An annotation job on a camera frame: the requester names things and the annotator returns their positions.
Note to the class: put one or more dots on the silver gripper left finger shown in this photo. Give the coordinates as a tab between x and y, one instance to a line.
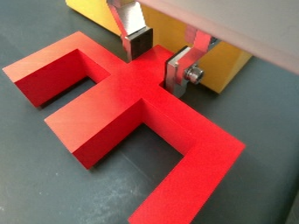
135	33

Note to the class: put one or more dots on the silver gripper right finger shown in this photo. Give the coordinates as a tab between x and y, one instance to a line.
180	68

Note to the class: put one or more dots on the yellow base board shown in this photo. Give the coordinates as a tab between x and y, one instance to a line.
220	63

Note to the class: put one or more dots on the red E-shaped block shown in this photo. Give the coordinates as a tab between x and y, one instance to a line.
127	98

